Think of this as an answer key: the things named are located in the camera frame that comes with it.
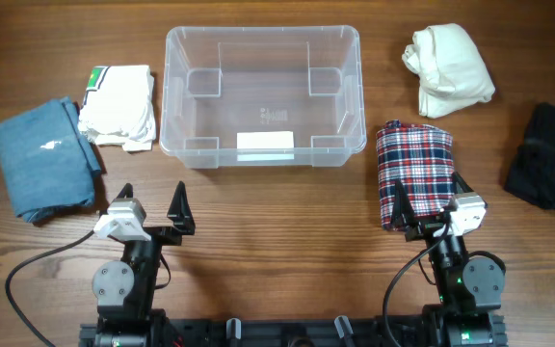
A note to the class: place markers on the white cloth green patch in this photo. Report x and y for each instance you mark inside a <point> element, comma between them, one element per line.
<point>117,108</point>

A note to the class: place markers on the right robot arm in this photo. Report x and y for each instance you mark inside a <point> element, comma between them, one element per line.
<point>469,284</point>

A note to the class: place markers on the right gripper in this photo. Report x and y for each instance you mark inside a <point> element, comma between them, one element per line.
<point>404,215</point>

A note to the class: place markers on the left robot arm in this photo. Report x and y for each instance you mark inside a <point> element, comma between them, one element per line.
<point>125,288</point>

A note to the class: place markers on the white label on container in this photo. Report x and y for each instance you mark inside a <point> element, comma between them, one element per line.
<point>265,140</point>

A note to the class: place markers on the cream cloth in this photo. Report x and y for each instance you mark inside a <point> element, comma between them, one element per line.
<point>452,74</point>

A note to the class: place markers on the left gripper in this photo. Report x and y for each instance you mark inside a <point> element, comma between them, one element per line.
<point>181,214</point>

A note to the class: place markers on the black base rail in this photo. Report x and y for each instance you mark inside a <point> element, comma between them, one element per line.
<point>277,332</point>

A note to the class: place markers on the clear plastic storage container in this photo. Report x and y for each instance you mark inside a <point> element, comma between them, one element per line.
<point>220,81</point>

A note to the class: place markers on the black cloth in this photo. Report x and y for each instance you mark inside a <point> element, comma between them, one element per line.
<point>531,176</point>

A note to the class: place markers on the red blue plaid cloth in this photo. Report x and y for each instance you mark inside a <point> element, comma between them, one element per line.
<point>420,157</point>

